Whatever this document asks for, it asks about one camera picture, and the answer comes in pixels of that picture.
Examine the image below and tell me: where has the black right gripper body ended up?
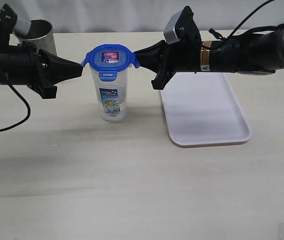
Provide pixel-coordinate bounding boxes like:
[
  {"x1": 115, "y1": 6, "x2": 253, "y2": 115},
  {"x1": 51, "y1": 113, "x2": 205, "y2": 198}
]
[{"x1": 151, "y1": 40, "x2": 200, "y2": 90}]

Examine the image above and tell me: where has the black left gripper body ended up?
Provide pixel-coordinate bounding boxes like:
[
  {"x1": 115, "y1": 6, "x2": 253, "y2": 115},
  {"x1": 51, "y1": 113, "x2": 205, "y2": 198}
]
[{"x1": 20, "y1": 41, "x2": 57, "y2": 99}]

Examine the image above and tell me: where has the stainless steel tumbler cup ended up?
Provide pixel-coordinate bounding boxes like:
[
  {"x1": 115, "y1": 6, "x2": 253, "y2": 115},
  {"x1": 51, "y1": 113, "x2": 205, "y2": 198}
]
[{"x1": 14, "y1": 19, "x2": 57, "y2": 55}]

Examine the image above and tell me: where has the blue plastic container lid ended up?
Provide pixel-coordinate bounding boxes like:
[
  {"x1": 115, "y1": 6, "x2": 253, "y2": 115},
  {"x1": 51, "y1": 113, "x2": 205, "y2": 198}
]
[{"x1": 81, "y1": 44, "x2": 141, "y2": 82}]

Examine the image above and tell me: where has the clear plastic tall container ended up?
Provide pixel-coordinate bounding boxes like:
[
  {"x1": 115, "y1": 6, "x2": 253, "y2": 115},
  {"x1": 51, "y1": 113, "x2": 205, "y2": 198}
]
[{"x1": 91, "y1": 68, "x2": 128, "y2": 123}]

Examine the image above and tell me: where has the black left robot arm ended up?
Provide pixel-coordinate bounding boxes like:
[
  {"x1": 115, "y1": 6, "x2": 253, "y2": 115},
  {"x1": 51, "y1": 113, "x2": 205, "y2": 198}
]
[{"x1": 0, "y1": 42, "x2": 83, "y2": 99}]

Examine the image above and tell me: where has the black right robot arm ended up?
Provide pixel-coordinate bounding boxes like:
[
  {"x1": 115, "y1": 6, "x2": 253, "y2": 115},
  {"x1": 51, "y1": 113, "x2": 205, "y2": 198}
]
[{"x1": 134, "y1": 24, "x2": 284, "y2": 90}]

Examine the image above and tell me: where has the white rectangular plastic tray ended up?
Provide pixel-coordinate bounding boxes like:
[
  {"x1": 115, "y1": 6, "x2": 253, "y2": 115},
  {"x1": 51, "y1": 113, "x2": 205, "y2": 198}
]
[{"x1": 160, "y1": 72, "x2": 252, "y2": 148}]

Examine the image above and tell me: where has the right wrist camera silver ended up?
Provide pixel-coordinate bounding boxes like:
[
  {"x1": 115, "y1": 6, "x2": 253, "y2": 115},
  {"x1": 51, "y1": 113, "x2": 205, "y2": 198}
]
[{"x1": 163, "y1": 5, "x2": 202, "y2": 46}]

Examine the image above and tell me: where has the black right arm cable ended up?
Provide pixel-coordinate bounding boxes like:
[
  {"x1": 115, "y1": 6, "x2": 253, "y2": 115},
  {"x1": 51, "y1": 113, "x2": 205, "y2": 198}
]
[{"x1": 208, "y1": 0, "x2": 284, "y2": 41}]

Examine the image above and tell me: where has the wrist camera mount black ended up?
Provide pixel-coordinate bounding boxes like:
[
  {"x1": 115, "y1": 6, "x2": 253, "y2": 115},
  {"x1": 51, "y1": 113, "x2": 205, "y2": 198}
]
[{"x1": 0, "y1": 3, "x2": 32, "y2": 48}]

